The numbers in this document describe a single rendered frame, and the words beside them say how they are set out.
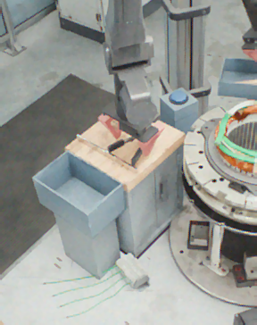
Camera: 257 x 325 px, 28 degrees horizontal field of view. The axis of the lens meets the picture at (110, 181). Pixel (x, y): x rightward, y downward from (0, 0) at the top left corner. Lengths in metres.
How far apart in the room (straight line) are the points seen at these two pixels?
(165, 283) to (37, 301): 0.31
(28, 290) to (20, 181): 1.38
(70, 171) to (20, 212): 1.30
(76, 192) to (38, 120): 1.78
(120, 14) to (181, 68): 0.65
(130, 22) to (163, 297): 0.65
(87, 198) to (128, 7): 0.48
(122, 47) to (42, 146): 1.89
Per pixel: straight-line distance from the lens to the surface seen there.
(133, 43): 0.91
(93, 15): 3.43
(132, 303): 1.24
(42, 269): 1.33
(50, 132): 2.85
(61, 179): 1.20
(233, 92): 1.35
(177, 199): 1.33
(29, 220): 2.44
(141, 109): 0.93
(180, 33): 1.43
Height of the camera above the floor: 1.86
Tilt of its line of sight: 47 degrees down
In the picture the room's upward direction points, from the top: 8 degrees counter-clockwise
